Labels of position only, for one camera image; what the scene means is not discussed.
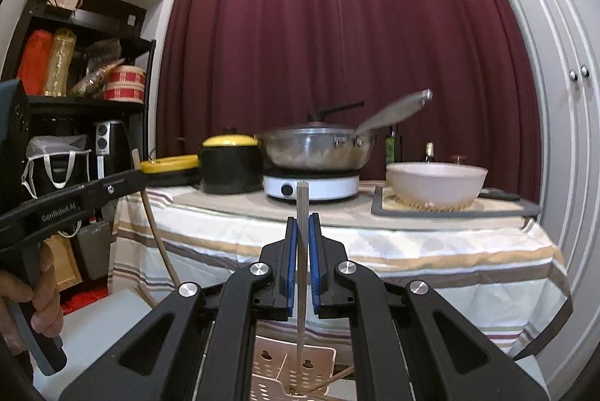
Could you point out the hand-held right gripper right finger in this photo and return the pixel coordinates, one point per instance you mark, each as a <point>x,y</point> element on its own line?
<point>315,269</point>

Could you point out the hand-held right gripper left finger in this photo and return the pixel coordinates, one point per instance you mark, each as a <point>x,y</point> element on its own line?
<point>291,269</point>

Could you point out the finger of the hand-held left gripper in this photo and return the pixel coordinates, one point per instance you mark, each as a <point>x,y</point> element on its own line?
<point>117,192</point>

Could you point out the long brown chopstick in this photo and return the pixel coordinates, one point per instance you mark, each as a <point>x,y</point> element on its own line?
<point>157,232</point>

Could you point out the long grey chopstick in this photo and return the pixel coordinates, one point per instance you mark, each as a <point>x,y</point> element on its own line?
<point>303,204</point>

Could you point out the white perforated utensil basket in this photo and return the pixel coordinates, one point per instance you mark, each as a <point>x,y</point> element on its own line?
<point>323,354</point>

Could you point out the person's left hand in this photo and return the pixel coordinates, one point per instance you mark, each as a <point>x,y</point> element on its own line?
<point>47,298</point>

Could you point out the black and silver air fryer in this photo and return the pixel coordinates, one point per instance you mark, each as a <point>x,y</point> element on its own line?
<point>110,148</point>

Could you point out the black tote bag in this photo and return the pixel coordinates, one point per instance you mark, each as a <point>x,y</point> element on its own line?
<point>56,166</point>

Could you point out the flat yellow and black pan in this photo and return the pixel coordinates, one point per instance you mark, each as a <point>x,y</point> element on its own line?
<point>168,171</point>

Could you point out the grey bin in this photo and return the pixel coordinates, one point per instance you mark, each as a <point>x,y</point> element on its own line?
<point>96,251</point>

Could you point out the black shelving rack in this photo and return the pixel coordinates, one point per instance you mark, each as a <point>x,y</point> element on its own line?
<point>84,105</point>

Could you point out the white induction cooker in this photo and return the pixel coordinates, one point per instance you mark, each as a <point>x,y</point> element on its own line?
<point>323,187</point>

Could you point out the orange bag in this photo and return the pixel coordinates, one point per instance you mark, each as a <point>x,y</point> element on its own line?
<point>35,63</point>

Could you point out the beige table mat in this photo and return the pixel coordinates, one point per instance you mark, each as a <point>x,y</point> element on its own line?
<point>234,204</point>

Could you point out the tan paper bag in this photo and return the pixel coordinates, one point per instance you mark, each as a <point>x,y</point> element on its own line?
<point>65,265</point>

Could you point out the gold package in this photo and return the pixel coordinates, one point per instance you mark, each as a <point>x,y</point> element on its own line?
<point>60,63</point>

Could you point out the red striped round box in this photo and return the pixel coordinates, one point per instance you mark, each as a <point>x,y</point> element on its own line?
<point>124,84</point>

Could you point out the red cloth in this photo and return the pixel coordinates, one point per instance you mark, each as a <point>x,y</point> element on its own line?
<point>86,300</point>

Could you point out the black pot with yellow lid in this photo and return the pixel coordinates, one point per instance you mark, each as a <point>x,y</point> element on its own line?
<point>229,169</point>

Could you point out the steel frying pan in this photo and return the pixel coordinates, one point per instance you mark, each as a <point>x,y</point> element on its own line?
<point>318,152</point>

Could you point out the dark plastic packets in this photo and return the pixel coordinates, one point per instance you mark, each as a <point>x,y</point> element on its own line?
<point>101,58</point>

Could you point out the striped tablecloth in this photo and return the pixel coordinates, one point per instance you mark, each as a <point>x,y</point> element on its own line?
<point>445,251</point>

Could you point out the green olive oil bottle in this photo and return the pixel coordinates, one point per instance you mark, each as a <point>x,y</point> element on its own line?
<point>393,148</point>

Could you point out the white bowl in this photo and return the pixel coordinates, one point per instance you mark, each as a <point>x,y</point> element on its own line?
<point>436,185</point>

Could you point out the flat black box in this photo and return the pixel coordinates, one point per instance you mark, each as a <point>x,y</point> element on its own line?
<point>93,21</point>

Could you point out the small glass bottle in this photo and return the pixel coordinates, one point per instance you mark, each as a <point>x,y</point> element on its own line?
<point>429,152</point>

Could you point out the black remote control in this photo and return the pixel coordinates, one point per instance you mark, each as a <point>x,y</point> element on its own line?
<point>499,194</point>

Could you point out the grey rubber tray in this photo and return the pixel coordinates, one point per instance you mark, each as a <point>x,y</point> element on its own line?
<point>515,208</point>

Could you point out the dark red curtain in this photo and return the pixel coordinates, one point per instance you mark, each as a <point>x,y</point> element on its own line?
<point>328,30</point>

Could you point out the white wardrobe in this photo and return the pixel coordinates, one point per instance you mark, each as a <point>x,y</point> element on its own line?
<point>562,148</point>

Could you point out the round black wardrobe knob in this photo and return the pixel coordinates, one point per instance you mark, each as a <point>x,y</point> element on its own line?
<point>573,75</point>
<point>584,71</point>

